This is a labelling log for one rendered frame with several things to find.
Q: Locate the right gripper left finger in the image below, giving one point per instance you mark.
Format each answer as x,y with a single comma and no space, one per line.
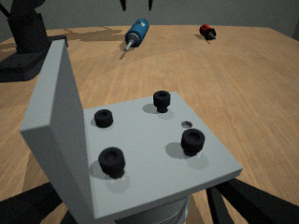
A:
32,206

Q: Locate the blue electric screwdriver barrel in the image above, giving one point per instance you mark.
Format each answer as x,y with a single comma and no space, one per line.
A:
136,34

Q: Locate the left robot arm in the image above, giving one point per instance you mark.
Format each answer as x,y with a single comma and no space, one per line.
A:
30,36

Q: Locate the dark grey cylinder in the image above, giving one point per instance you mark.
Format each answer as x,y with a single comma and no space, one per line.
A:
170,213

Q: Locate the red screwdriver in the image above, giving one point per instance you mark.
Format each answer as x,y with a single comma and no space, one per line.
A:
207,32

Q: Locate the black socket-head screw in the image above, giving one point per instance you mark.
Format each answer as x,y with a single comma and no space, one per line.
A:
161,99
192,142
112,162
103,118

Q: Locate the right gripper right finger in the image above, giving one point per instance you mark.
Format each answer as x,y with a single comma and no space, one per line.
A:
254,205

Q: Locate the grey l-shaped metal bracket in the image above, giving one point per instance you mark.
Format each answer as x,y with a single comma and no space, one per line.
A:
66,143

